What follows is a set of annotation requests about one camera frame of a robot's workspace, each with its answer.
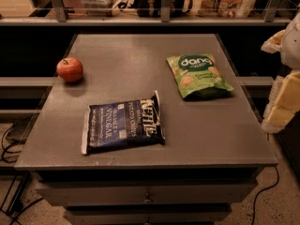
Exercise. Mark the blue kettle chips bag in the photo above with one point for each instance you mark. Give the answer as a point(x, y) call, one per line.
point(122, 125)

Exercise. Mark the colourful snack bag on shelf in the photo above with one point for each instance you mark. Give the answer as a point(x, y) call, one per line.
point(226, 8)

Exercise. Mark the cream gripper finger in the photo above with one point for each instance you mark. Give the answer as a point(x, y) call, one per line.
point(275, 119)
point(289, 93)

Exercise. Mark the grey cabinet lower drawer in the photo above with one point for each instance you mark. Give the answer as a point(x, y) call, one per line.
point(144, 216)

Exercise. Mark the black bag on shelf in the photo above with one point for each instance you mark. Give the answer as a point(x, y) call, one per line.
point(152, 8)

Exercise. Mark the green rice chip bag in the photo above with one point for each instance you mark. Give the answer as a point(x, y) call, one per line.
point(198, 75)

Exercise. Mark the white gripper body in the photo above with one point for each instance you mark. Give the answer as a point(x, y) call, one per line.
point(292, 47)

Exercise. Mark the grey cabinet top drawer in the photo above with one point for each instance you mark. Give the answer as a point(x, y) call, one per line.
point(82, 194)

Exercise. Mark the red apple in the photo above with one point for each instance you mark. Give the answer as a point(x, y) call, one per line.
point(70, 69)

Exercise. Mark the grey cabinet drawer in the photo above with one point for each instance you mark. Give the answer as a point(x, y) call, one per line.
point(82, 194)
point(144, 216)

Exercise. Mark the grey metal shelf rail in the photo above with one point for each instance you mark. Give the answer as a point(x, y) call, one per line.
point(72, 13)

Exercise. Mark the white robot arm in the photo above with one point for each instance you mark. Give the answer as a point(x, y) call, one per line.
point(289, 55)

